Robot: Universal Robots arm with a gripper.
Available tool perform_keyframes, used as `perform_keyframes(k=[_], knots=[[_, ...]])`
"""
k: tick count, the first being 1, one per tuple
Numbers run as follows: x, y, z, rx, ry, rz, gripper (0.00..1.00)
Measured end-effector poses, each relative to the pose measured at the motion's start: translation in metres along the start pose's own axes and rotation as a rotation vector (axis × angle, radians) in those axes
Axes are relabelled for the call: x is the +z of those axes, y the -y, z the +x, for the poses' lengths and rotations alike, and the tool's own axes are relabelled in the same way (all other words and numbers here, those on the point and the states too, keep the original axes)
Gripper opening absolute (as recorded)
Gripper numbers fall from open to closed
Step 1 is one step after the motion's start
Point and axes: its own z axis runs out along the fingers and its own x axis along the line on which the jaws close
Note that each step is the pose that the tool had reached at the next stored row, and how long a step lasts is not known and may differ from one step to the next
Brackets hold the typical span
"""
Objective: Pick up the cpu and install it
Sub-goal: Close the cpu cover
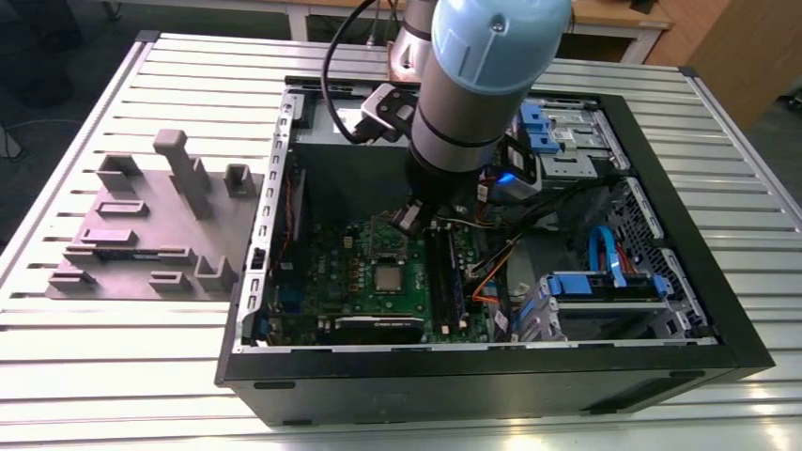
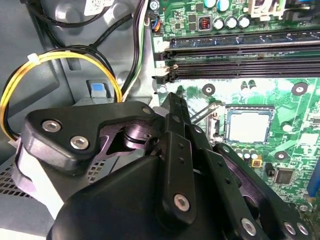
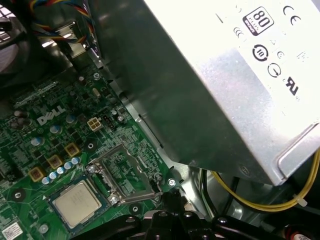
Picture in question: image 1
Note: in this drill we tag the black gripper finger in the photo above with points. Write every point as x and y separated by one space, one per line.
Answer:
413 218

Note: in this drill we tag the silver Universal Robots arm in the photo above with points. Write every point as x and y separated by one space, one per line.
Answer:
469 117

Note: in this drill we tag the black RAM slot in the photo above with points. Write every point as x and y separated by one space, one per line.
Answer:
433 272

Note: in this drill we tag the grey power supply unit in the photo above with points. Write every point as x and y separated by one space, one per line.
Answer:
337 174

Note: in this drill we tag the green motherboard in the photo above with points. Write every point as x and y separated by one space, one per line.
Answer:
388 305

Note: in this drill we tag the tall metal drive cage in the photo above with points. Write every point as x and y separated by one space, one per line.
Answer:
576 169

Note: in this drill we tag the black graphics card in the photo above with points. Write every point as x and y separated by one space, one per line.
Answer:
376 326

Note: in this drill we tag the hard disk in blue carrier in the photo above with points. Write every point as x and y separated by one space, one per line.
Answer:
572 285

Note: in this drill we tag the low metal disk bay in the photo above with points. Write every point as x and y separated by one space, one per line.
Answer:
544 319

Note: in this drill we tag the black open PC case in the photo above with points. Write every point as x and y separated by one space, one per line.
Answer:
437 390

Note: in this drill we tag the grey parts rack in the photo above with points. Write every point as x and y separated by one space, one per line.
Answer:
163 221

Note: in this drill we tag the light wooden desk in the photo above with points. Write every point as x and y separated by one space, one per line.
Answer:
626 23

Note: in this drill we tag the brown wooden cabinet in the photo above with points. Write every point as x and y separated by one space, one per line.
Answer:
739 47

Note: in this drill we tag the blue drive bracket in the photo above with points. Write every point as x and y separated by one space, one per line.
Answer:
546 143

